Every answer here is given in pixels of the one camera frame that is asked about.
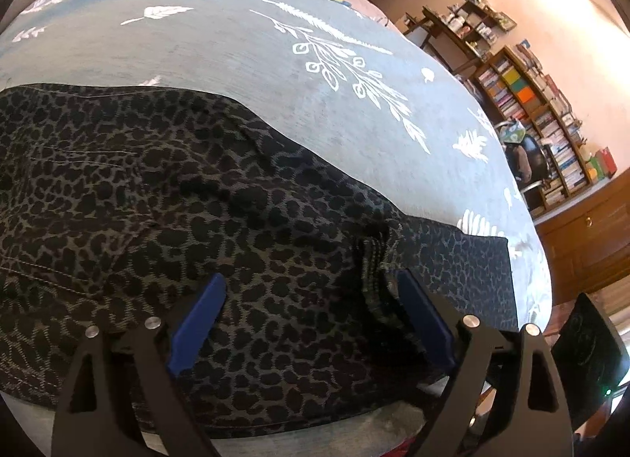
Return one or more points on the red cloth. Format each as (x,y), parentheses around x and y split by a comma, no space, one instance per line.
(393,448)

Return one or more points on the grey leaf print duvet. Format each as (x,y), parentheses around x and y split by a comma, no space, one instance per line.
(221,43)

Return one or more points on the black chair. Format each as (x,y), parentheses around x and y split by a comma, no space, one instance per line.
(529,162)

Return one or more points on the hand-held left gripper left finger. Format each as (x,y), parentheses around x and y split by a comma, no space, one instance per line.
(197,324)

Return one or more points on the wooden desk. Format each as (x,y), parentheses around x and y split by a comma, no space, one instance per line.
(433,39)

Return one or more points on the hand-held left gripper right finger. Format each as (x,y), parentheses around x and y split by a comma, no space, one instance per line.
(425,319)

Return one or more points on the wooden bookshelf with books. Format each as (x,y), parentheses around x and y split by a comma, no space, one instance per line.
(546,112)

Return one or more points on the wooden low cabinet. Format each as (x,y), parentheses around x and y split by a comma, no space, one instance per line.
(585,235)

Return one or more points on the floral cloth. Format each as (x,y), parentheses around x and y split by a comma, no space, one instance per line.
(512,132)

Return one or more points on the dark leopard print pants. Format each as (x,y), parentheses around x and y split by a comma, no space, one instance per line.
(172,201)

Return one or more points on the wooden desktop shelf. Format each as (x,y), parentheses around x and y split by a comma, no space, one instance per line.
(477,19)

